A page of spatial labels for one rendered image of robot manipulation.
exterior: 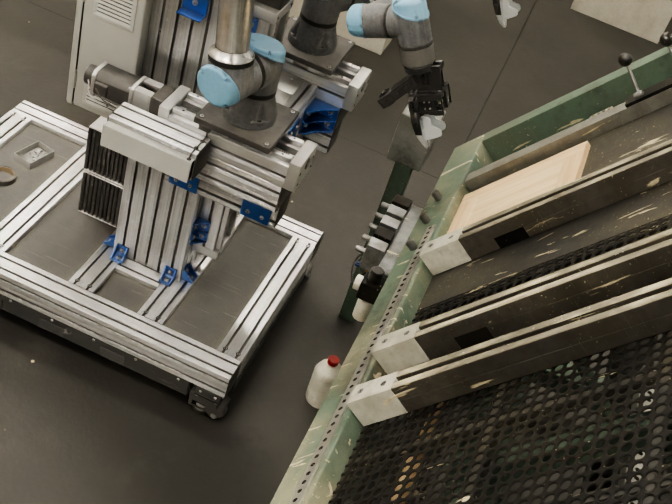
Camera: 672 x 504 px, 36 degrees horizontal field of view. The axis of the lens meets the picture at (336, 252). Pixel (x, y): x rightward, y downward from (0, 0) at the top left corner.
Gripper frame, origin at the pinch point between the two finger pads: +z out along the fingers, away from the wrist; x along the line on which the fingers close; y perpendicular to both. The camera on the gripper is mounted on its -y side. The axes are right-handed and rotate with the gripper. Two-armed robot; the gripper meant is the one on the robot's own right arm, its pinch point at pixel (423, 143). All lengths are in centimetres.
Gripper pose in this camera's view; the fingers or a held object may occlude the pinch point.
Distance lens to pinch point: 244.0
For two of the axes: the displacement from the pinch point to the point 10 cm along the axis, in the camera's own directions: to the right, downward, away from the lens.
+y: 9.2, 0.2, -3.8
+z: 1.9, 8.4, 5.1
